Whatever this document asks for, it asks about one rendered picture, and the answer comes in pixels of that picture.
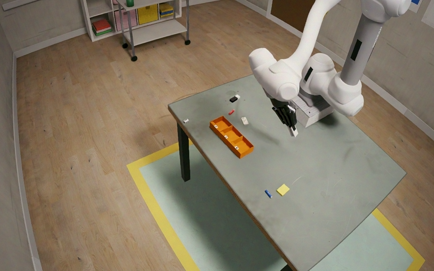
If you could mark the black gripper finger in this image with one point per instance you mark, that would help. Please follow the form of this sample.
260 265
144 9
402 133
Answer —
282 117
291 118

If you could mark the orange three-compartment tray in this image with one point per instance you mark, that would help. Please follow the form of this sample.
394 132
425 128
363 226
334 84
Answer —
231 137

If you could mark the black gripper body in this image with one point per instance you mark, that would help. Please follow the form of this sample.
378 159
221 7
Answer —
280 104

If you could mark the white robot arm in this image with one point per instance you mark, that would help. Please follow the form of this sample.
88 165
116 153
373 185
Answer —
284 80

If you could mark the black and white eraser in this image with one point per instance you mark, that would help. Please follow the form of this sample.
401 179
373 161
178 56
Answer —
234 98

